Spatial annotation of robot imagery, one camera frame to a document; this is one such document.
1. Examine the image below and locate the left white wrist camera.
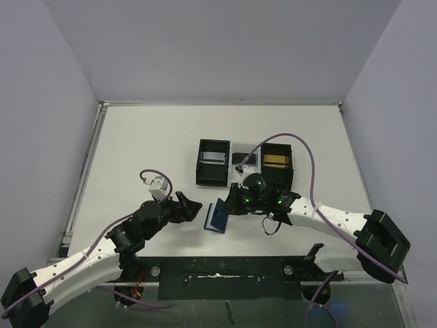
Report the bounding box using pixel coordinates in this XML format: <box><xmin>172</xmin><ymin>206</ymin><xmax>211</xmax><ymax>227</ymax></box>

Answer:
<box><xmin>148</xmin><ymin>176</ymin><xmax>172</xmax><ymax>202</ymax></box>

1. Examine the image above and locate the blue leather card holder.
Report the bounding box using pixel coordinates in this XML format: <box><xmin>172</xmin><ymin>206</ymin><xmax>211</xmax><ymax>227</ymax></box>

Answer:
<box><xmin>203</xmin><ymin>198</ymin><xmax>229</xmax><ymax>234</ymax></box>

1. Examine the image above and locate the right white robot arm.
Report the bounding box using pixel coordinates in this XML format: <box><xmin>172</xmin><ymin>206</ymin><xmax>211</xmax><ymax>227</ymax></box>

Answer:
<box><xmin>224</xmin><ymin>173</ymin><xmax>411</xmax><ymax>284</ymax></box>

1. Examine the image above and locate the silver credit card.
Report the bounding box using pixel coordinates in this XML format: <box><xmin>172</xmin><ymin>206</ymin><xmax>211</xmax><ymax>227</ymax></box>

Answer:
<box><xmin>201</xmin><ymin>152</ymin><xmax>226</xmax><ymax>165</ymax></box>

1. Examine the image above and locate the black white card tray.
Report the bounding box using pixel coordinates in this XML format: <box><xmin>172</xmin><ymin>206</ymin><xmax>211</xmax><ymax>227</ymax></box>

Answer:
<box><xmin>195</xmin><ymin>139</ymin><xmax>294</xmax><ymax>190</ymax></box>

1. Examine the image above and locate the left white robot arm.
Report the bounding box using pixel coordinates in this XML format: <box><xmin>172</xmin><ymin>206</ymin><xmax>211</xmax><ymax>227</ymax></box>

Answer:
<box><xmin>1</xmin><ymin>191</ymin><xmax>203</xmax><ymax>327</ymax></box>

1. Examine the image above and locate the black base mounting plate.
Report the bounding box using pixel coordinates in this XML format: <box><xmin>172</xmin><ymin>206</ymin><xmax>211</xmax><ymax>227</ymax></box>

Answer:
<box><xmin>115</xmin><ymin>256</ymin><xmax>328</xmax><ymax>300</ymax></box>

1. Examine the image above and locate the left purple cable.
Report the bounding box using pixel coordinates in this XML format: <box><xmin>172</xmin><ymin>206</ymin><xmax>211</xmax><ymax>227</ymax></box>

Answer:
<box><xmin>0</xmin><ymin>169</ymin><xmax>173</xmax><ymax>317</ymax></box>

